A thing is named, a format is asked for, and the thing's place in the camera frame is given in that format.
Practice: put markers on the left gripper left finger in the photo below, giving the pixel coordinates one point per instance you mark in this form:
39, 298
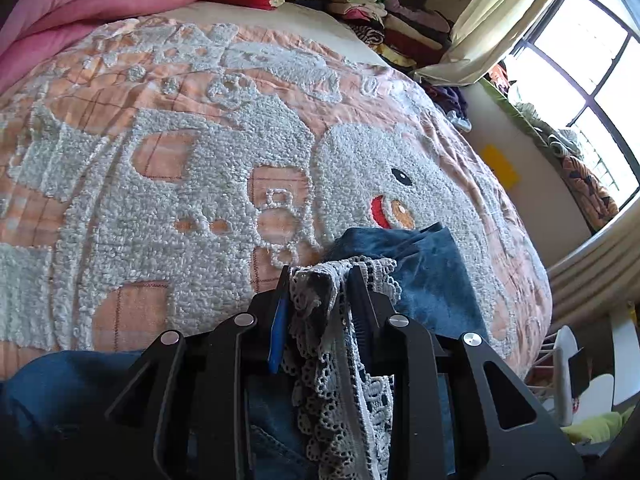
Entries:
182, 410

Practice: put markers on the stack of folded clothes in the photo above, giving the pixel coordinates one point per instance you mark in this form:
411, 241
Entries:
406, 34

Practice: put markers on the yellow plastic box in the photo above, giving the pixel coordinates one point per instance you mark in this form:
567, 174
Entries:
500, 166

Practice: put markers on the peach white chenille bedspread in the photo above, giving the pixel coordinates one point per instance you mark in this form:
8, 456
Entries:
162, 170

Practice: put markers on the cream curtain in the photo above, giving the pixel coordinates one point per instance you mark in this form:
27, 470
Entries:
495, 20

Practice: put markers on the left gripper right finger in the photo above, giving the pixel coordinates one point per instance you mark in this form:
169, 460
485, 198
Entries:
459, 410

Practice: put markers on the white wire rack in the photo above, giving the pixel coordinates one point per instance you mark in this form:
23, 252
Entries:
549, 377

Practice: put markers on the purple clothes pile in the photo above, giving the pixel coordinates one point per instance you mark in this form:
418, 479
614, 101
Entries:
451, 102

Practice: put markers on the green cloth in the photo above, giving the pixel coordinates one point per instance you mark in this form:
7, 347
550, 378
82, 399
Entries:
598, 429

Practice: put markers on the window with dark frame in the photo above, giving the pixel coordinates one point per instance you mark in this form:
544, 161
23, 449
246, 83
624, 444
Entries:
576, 66

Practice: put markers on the blue denim pants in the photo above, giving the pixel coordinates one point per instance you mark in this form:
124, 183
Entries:
49, 406

